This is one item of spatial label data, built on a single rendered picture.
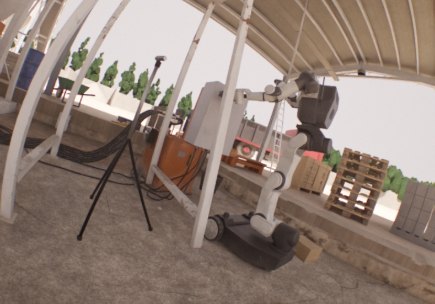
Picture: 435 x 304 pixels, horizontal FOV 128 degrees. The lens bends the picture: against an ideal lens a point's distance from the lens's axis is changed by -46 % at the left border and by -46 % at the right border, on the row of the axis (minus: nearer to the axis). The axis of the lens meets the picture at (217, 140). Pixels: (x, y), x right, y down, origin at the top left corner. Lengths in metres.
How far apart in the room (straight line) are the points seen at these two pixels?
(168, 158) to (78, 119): 2.16
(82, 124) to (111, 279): 3.13
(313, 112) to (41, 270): 1.78
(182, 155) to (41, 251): 1.76
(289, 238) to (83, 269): 1.23
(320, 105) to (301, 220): 1.58
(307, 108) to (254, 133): 8.88
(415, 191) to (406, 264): 1.51
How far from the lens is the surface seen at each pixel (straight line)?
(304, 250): 1.92
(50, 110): 3.90
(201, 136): 1.68
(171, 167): 2.22
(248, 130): 10.26
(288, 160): 1.45
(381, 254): 2.37
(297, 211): 2.60
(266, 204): 1.50
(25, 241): 1.12
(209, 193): 1.29
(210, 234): 1.57
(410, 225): 3.58
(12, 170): 1.14
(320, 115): 1.42
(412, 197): 3.60
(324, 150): 1.39
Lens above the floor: 0.75
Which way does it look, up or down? level
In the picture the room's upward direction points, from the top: 20 degrees clockwise
